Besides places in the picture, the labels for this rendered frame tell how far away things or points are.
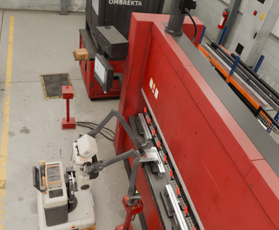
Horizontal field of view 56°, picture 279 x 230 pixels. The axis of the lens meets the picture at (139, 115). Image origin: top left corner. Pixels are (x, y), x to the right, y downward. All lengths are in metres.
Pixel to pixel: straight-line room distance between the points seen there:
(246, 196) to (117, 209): 2.40
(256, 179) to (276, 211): 0.19
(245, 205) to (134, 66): 2.17
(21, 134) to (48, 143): 0.50
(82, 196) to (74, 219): 0.33
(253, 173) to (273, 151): 0.23
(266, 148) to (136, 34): 1.97
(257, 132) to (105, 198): 2.62
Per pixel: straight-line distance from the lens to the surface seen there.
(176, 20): 2.89
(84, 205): 3.61
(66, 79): 6.07
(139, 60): 3.35
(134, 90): 3.59
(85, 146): 2.72
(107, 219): 3.84
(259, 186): 1.70
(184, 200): 2.62
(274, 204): 1.64
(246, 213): 1.88
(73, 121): 4.84
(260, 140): 1.88
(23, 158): 4.50
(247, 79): 4.46
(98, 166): 2.69
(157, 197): 3.05
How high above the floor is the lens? 3.39
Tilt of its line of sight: 40 degrees down
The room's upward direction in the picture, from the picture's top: 12 degrees clockwise
